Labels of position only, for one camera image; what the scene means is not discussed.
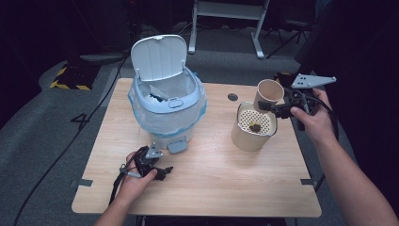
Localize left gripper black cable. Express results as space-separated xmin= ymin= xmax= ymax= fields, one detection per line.
xmin=107 ymin=145 xmax=149 ymax=206

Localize grey flat stand base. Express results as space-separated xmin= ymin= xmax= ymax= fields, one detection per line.
xmin=79 ymin=51 xmax=130 ymax=65

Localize brown paper cup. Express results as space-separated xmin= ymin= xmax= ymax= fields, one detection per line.
xmin=253 ymin=78 xmax=285 ymax=111

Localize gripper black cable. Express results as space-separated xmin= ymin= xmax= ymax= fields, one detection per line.
xmin=107 ymin=145 xmax=149 ymax=206
xmin=290 ymin=89 xmax=340 ymax=193

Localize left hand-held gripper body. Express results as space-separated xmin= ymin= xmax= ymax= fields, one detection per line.
xmin=135 ymin=142 xmax=164 ymax=178

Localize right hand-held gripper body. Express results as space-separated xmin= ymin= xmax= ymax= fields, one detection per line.
xmin=276 ymin=73 xmax=337 ymax=119

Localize yellow and dark tea bag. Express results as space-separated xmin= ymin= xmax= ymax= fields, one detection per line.
xmin=248 ymin=121 xmax=263 ymax=134

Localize bundle of floor cables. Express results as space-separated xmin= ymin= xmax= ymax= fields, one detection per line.
xmin=137 ymin=22 xmax=196 ymax=48

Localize black tripod stand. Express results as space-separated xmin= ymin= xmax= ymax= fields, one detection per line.
xmin=264 ymin=20 xmax=314 ymax=60

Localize white and blue pedal bin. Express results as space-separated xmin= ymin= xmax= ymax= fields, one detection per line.
xmin=127 ymin=34 xmax=208 ymax=154

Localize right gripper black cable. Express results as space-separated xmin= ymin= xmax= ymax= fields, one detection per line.
xmin=290 ymin=89 xmax=340 ymax=193

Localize white metal desk frame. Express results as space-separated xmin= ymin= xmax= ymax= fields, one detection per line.
xmin=187 ymin=0 xmax=271 ymax=60

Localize clear plastic bin liner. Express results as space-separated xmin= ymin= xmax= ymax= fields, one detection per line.
xmin=127 ymin=73 xmax=208 ymax=139

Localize beige container with strainer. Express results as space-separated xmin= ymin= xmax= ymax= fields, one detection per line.
xmin=231 ymin=101 xmax=279 ymax=153

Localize person's right hand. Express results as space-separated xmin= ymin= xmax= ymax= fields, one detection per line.
xmin=290 ymin=89 xmax=338 ymax=147

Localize long black floor cable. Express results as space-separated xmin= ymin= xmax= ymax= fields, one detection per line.
xmin=12 ymin=46 xmax=139 ymax=226

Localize person's left hand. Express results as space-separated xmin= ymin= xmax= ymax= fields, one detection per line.
xmin=120 ymin=152 xmax=158 ymax=205

